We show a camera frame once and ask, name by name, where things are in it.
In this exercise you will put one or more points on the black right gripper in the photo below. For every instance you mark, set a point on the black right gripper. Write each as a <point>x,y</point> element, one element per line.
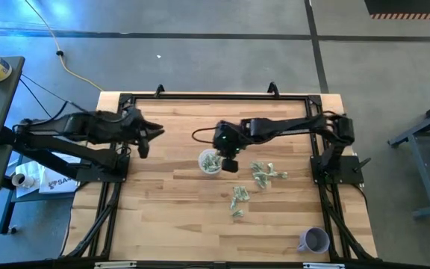
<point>228,138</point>

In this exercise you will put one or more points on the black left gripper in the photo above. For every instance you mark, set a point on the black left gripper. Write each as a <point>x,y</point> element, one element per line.
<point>133,125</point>

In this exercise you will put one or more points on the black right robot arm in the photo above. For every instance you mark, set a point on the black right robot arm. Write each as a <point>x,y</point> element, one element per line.
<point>286,125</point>

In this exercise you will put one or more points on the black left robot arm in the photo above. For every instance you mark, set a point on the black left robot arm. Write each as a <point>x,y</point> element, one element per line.
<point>88,127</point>

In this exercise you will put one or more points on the clear plastic cup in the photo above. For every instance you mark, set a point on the clear plastic cup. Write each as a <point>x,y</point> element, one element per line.
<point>201,164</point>

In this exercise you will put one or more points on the white printed paper sheet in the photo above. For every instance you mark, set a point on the white printed paper sheet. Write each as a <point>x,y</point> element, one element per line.
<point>58,184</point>

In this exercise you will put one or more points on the black diagonal pole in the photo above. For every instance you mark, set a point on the black diagonal pole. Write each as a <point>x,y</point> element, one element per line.
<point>39,155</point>

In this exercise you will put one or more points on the pale blue mug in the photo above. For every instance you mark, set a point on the pale blue mug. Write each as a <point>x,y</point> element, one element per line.
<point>314,239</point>

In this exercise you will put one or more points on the white cylindrical object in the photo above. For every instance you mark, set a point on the white cylindrical object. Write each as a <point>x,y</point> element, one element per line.
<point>21,180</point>

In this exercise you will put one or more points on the blue-grey metal table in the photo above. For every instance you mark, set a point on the blue-grey metal table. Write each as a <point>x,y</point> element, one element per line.
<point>420,160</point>

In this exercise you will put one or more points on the black hazard-striped mat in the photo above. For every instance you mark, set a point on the black hazard-striped mat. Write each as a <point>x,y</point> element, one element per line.
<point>409,7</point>

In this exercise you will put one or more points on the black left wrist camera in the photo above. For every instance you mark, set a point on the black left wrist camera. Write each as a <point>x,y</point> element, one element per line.
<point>143,146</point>

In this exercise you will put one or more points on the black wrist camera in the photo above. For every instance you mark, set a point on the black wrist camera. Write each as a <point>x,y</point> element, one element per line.
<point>230,165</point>
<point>143,146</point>

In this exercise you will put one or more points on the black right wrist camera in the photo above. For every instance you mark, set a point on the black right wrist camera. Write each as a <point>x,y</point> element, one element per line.
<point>230,165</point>

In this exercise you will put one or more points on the white metal bracket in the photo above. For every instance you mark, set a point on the white metal bracket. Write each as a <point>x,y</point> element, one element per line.
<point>115,265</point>
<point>323,265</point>

